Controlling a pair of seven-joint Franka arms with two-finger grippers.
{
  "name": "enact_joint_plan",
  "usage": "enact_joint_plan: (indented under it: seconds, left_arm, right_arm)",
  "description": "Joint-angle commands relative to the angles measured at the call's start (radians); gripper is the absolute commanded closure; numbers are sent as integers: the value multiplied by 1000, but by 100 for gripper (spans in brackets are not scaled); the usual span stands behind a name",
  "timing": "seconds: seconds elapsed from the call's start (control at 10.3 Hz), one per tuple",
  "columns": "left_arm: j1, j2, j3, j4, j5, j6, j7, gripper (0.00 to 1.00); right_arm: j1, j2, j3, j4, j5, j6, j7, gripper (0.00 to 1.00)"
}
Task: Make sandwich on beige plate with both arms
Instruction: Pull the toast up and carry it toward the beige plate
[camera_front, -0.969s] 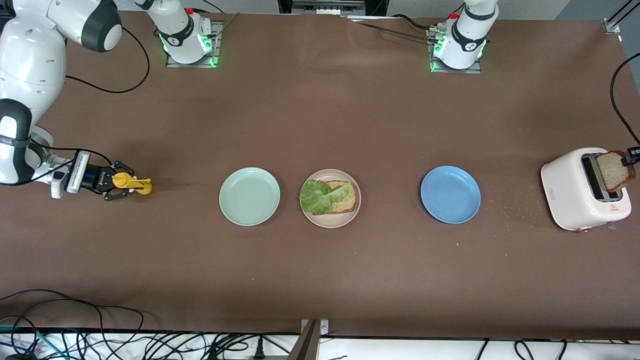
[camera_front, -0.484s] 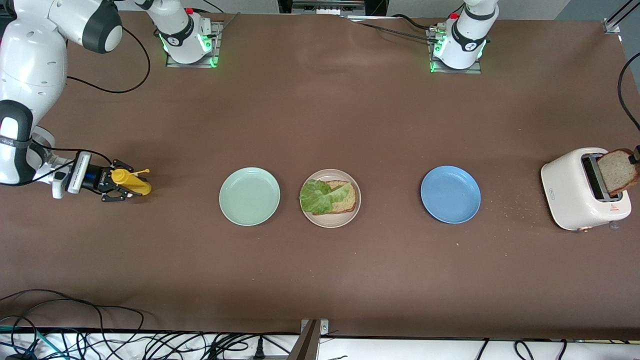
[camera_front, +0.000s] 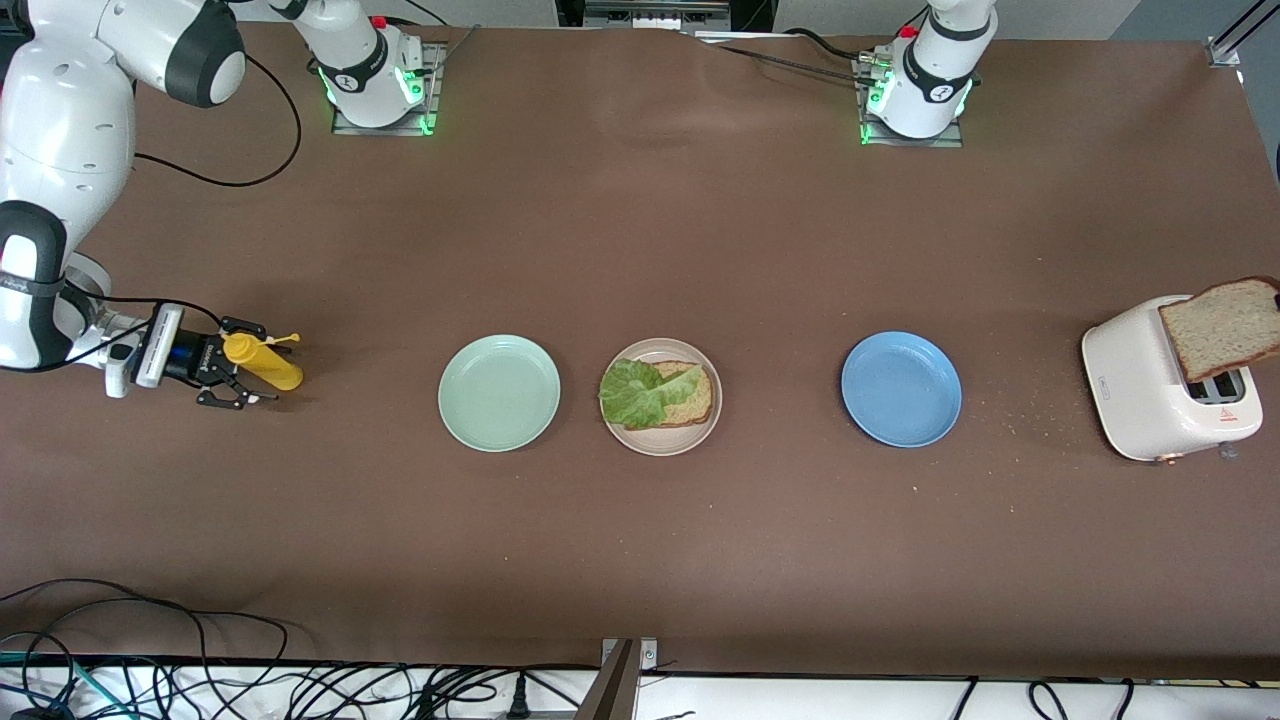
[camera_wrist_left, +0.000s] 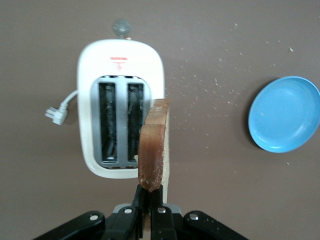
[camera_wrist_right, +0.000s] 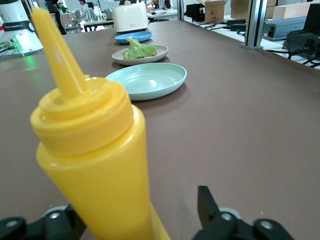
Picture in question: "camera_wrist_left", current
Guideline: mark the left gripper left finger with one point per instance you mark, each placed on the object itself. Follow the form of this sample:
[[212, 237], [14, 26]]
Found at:
[[82, 225]]

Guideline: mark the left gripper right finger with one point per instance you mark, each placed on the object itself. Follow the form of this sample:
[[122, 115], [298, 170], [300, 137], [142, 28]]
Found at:
[[162, 225]]

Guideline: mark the brown bread slice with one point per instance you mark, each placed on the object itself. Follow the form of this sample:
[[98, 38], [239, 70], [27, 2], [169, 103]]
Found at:
[[152, 150]]

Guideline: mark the blue plate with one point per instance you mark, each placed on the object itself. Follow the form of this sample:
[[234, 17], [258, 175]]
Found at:
[[282, 115]]

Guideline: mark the white toaster power plug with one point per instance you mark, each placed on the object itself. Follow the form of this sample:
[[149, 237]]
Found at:
[[58, 113]]

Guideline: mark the white toaster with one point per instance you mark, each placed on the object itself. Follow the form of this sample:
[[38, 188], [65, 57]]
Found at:
[[120, 62]]

